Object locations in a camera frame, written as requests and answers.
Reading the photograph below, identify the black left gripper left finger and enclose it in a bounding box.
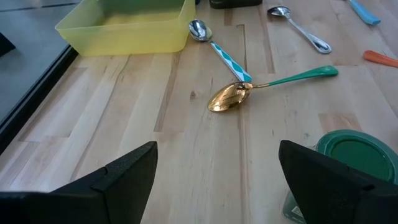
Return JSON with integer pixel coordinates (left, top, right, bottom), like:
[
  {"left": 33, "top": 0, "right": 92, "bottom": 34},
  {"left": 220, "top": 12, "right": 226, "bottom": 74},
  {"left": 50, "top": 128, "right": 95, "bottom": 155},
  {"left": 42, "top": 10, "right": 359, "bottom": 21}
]
[{"left": 0, "top": 141, "right": 159, "bottom": 224}]

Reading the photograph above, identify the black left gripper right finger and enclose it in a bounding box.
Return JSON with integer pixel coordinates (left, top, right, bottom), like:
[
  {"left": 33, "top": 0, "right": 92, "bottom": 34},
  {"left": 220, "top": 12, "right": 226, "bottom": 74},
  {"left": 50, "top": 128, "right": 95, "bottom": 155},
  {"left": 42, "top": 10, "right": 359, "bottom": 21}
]
[{"left": 278, "top": 139, "right": 398, "bottom": 224}]

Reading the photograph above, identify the all silver metal spoon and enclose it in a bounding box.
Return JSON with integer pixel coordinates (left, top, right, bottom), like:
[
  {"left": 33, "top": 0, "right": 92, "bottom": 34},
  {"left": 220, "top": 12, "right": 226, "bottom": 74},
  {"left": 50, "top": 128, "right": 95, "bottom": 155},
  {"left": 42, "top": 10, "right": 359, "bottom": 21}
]
[{"left": 267, "top": 6, "right": 333, "bottom": 55}]

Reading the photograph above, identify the yellow translucent plastic bin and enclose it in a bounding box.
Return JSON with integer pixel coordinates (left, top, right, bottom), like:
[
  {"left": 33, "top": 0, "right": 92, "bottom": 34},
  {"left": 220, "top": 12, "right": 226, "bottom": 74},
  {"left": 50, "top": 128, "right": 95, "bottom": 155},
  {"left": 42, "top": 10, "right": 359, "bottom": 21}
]
[{"left": 55, "top": 0, "right": 197, "bottom": 57}]

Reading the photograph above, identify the grey plastic basket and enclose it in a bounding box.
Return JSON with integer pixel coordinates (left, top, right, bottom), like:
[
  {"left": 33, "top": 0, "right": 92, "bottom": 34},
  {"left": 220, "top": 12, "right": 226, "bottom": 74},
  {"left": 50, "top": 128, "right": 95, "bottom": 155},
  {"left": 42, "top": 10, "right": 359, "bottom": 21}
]
[{"left": 208, "top": 0, "right": 264, "bottom": 10}]

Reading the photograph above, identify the gold spoon green handle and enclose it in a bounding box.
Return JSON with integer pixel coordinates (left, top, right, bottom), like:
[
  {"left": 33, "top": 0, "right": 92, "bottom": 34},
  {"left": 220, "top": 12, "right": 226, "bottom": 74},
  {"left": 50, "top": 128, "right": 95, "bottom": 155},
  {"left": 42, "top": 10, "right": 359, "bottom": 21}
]
[{"left": 207, "top": 65, "right": 340, "bottom": 113}]

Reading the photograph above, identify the spoon light blue handle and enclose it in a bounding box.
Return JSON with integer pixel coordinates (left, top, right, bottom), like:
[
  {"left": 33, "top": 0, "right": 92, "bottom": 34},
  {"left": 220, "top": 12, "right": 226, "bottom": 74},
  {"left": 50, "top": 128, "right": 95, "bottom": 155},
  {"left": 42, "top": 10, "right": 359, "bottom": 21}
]
[{"left": 347, "top": 0, "right": 382, "bottom": 27}]

